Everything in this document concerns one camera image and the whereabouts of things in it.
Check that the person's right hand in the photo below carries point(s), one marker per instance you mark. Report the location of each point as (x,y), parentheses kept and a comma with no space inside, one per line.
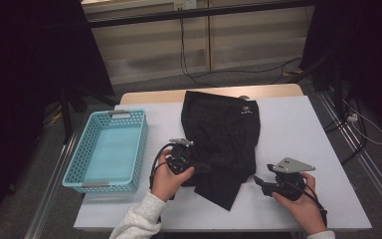
(306,212)

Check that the white wall socket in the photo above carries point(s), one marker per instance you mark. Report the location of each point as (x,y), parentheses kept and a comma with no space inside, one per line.
(185,4)

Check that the round table grommet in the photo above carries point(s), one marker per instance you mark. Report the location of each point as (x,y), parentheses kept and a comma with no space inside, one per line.
(244,97)

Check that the black horizontal bar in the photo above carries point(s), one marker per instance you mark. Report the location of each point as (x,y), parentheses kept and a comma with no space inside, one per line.
(192,13)

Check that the light blue plastic basket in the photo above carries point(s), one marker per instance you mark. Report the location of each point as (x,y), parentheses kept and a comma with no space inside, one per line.
(112,149)

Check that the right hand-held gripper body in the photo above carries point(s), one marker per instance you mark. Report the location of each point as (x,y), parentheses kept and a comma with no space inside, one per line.
(291,182)

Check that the narrow black curtain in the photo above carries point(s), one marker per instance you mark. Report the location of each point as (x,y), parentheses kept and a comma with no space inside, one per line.
(371,49)

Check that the aluminium floor rail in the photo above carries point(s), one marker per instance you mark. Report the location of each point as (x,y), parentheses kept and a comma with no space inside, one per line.
(51,189)
(371,169)

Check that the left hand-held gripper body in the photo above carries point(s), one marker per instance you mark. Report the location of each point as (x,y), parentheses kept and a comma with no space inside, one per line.
(182,156)

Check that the white table cover sheet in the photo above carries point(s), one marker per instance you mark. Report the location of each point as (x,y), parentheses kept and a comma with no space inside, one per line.
(295,132)

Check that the black pants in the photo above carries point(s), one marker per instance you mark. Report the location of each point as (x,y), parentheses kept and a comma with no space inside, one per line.
(222,139)

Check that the black metal stand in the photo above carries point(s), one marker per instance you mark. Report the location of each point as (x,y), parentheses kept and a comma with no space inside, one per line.
(337,86)
(67,119)

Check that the person's left hand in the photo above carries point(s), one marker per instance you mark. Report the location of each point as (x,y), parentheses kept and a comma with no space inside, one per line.
(165,182)

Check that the wide black curtain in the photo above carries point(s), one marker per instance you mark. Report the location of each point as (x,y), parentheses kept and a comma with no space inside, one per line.
(20,66)

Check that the white plug adapter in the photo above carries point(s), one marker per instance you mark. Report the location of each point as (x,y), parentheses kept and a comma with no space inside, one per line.
(352,117)

